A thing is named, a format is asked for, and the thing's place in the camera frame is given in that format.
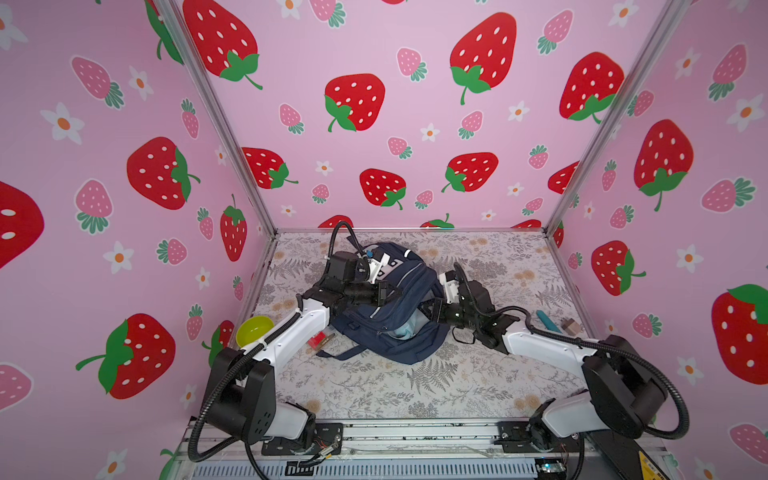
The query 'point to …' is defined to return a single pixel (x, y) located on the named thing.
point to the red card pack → (316, 340)
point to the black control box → (627, 459)
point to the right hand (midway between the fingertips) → (417, 306)
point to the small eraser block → (572, 327)
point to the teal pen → (548, 322)
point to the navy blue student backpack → (395, 329)
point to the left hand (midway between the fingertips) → (402, 292)
